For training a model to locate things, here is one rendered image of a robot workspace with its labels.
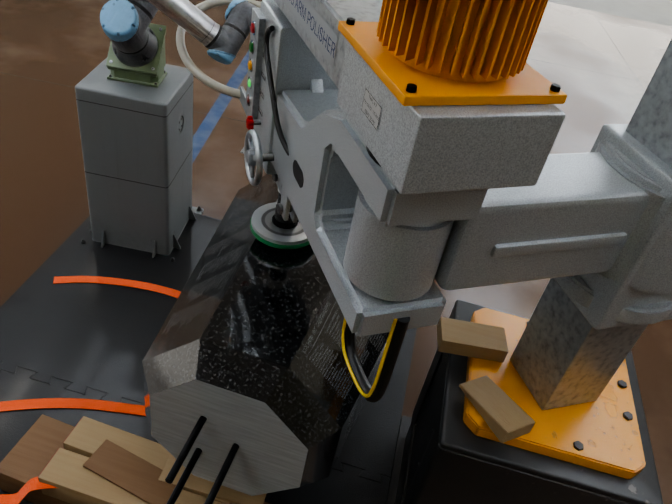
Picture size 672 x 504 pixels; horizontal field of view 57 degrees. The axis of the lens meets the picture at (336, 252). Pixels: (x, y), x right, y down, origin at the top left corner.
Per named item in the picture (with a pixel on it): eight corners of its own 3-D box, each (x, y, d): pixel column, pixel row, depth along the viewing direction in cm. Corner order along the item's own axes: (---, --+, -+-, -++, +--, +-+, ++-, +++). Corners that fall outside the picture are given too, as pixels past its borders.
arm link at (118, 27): (103, 42, 256) (89, 22, 238) (124, 7, 257) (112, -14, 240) (136, 59, 256) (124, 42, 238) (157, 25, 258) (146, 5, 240)
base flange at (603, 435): (617, 352, 202) (624, 342, 199) (641, 484, 164) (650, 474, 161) (471, 312, 206) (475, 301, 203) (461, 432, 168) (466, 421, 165)
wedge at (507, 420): (529, 432, 166) (536, 421, 163) (501, 444, 162) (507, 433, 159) (485, 377, 179) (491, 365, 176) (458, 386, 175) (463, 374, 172)
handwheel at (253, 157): (288, 195, 167) (294, 146, 157) (252, 197, 163) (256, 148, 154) (274, 165, 177) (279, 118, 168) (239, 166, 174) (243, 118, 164)
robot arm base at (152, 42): (108, 61, 265) (101, 51, 255) (119, 19, 267) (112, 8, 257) (152, 71, 266) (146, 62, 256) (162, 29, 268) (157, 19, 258)
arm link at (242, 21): (219, 17, 216) (250, 34, 216) (235, -11, 217) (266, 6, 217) (222, 29, 225) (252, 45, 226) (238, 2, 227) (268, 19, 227)
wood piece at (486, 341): (499, 338, 192) (504, 327, 189) (503, 362, 185) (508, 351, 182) (436, 327, 192) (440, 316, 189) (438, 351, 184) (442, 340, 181)
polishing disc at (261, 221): (305, 202, 210) (306, 199, 209) (326, 241, 195) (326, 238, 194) (244, 207, 202) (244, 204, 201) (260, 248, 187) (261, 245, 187)
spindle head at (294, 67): (356, 212, 170) (390, 56, 142) (279, 218, 162) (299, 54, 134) (317, 145, 195) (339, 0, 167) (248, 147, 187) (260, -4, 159)
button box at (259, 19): (260, 119, 175) (269, 18, 157) (251, 119, 174) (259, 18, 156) (254, 106, 180) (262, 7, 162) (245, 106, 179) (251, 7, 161)
